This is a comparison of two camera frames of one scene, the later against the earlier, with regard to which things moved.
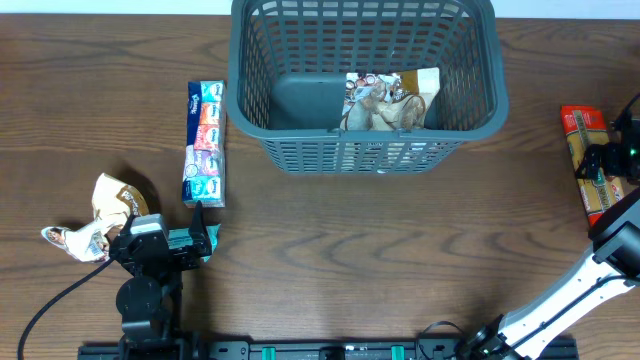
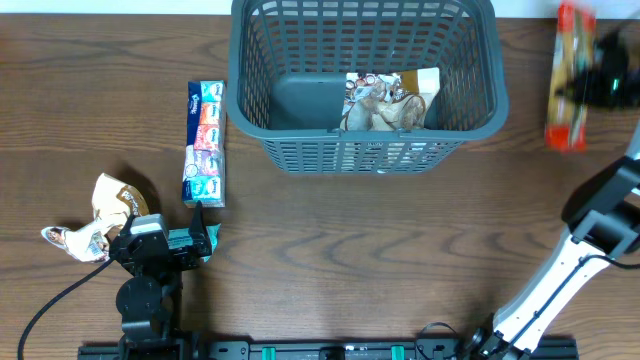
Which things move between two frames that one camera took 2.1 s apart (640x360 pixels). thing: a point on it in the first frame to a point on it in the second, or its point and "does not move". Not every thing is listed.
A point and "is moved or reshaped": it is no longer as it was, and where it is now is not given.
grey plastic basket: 286,68 does not move
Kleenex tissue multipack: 205,157 does not move
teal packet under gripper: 212,231 does not move
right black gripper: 604,160 to 598,83
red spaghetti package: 583,128 is moved or reshaped
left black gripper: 190,259 does not move
